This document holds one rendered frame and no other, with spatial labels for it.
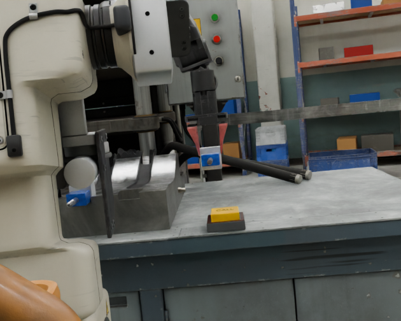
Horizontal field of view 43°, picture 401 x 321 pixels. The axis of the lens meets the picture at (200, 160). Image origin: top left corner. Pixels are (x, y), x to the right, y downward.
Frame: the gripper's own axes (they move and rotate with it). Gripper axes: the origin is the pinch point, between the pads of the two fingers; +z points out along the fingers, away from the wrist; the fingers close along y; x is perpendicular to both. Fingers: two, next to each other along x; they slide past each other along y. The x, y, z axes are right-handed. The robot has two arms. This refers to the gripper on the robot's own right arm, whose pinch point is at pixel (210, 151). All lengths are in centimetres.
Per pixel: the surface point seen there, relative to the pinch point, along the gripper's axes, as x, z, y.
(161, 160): -15.0, 2.3, 14.1
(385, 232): 20.0, 18.7, -34.8
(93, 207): 14.0, 8.8, 26.7
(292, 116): -328, 2, -62
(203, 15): -72, -46, 0
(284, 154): -549, 55, -74
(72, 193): 16.2, 4.8, 30.2
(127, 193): 9.4, 6.9, 19.6
